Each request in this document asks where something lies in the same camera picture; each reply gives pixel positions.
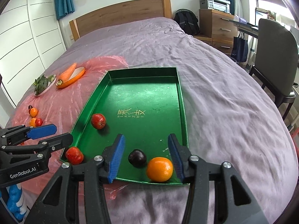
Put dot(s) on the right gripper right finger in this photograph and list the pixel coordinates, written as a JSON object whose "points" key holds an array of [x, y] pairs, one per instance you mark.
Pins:
{"points": [[234, 202]]}

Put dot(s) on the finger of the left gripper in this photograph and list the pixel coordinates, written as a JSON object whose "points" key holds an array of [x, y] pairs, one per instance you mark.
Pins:
{"points": [[28, 131], [11, 151]]}

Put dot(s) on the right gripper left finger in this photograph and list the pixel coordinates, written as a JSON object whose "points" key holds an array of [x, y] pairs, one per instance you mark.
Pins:
{"points": [[58, 202]]}

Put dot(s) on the mandarin orange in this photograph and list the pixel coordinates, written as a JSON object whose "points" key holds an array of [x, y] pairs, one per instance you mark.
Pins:
{"points": [[32, 122]]}

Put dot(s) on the small smooth orange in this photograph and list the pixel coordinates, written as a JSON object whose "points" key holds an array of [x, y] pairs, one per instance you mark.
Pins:
{"points": [[33, 112]]}

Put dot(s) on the left blue gloved hand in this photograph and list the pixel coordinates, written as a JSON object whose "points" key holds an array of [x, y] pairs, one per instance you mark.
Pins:
{"points": [[17, 204]]}

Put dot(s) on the white plate with greens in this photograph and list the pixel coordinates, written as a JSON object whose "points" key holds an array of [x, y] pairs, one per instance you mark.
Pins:
{"points": [[46, 86]]}

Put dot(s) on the green bok choy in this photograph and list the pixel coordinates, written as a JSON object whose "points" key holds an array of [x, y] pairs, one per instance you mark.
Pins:
{"points": [[42, 83]]}

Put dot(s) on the orange carrot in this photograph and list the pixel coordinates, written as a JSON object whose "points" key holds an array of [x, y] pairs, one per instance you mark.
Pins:
{"points": [[64, 76]]}

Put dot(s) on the purple bed cover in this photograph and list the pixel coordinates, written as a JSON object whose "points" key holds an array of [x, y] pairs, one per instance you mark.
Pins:
{"points": [[229, 116]]}

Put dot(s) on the orange rimmed plate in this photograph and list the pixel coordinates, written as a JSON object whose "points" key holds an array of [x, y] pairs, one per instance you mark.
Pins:
{"points": [[76, 75]]}

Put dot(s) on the white wardrobe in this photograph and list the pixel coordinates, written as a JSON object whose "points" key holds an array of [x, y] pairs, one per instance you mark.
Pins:
{"points": [[31, 40]]}

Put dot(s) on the green rectangular tray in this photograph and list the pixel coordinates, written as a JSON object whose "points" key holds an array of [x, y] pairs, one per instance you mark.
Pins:
{"points": [[145, 105]]}

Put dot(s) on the grey office chair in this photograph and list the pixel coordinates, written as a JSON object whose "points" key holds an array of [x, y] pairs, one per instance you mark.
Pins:
{"points": [[276, 62]]}

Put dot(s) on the dark blue tote bag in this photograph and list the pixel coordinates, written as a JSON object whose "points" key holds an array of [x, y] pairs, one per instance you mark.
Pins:
{"points": [[240, 48]]}

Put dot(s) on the wooden headboard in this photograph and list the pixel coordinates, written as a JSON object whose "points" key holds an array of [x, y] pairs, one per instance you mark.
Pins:
{"points": [[120, 13]]}

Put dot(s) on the wooden drawer cabinet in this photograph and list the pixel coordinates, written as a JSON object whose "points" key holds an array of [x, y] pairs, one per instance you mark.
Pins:
{"points": [[217, 30]]}

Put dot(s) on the glass desk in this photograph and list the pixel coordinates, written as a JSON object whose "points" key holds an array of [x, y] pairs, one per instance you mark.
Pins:
{"points": [[246, 28]]}

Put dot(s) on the black backpack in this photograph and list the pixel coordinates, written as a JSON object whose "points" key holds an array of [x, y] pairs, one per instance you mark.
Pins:
{"points": [[187, 21]]}

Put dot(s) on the white printer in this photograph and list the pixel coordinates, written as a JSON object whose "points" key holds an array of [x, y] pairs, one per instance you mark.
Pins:
{"points": [[220, 5]]}

